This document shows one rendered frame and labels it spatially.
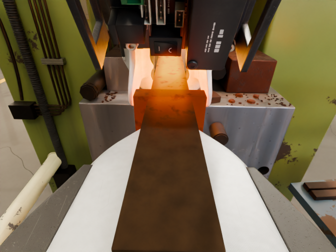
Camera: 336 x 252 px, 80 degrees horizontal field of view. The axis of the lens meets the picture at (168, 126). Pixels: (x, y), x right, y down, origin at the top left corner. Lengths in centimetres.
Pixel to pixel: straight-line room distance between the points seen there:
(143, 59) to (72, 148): 59
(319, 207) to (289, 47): 37
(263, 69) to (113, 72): 28
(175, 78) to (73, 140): 57
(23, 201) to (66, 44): 40
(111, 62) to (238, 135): 27
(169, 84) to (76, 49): 43
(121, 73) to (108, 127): 10
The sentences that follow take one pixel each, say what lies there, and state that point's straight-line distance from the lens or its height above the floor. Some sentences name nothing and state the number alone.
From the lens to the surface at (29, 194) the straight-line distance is 66.
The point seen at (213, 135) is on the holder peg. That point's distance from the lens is 35.
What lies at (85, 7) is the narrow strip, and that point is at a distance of 55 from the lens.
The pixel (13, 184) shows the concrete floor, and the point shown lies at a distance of 176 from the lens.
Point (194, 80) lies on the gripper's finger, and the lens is 19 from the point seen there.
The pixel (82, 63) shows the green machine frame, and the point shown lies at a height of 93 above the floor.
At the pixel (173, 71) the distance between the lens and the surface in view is 20.
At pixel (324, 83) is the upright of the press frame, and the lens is 68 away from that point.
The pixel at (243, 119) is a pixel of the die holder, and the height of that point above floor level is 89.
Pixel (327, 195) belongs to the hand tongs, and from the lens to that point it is 57.
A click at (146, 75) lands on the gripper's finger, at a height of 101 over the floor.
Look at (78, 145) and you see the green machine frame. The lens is 72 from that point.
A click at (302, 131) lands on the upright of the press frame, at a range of 74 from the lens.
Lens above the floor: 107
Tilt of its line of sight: 32 degrees down
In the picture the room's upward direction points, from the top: 1 degrees clockwise
